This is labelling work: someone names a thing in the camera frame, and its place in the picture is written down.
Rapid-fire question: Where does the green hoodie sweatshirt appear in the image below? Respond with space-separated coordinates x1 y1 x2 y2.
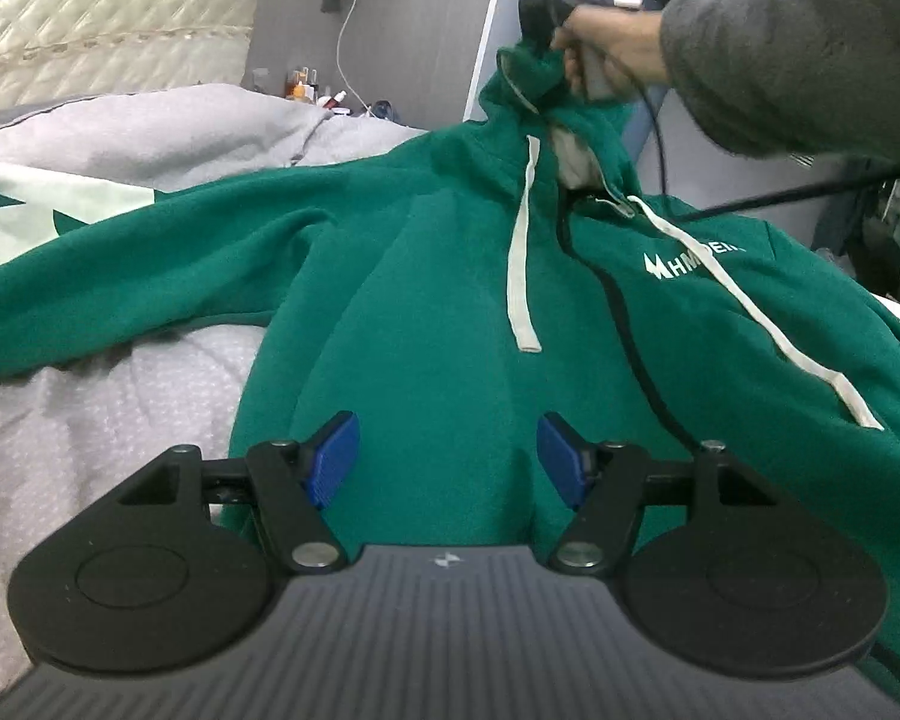
0 47 900 655

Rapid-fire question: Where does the grey sleeved right forearm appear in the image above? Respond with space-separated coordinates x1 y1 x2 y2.
662 0 900 163

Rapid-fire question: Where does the grey wardrobe cabinet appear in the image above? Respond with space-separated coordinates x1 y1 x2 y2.
244 0 520 128

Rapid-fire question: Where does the cream quilted headboard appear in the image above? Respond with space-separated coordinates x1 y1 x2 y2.
0 0 258 110

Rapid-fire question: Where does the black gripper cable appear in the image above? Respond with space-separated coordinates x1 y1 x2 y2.
554 50 900 706

